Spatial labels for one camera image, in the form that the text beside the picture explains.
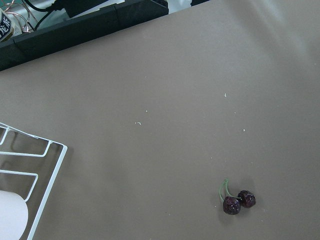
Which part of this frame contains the white plastic cup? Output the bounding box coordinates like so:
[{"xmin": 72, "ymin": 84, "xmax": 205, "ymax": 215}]
[{"xmin": 0, "ymin": 190, "xmax": 29, "ymax": 240}]

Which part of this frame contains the dark red cherry pair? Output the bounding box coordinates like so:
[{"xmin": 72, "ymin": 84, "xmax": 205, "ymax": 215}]
[{"xmin": 218, "ymin": 178, "xmax": 257, "ymax": 216}]

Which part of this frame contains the black keyboard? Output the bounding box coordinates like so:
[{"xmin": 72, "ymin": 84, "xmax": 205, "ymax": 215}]
[{"xmin": 0, "ymin": 0, "xmax": 169, "ymax": 70}]

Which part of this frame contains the white wire cup rack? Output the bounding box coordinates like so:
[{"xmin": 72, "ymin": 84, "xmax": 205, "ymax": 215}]
[{"xmin": 0, "ymin": 123, "xmax": 68, "ymax": 240}]

